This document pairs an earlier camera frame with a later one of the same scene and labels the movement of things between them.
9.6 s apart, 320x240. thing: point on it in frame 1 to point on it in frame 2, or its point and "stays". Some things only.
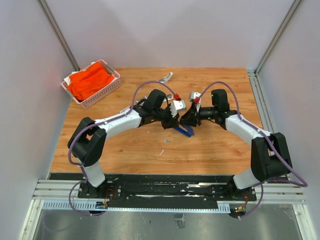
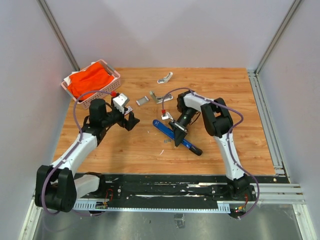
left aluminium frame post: (58, 33) stays
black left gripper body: (167, 118) to (115, 116)
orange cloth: (82, 84) stays
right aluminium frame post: (253, 74) stays
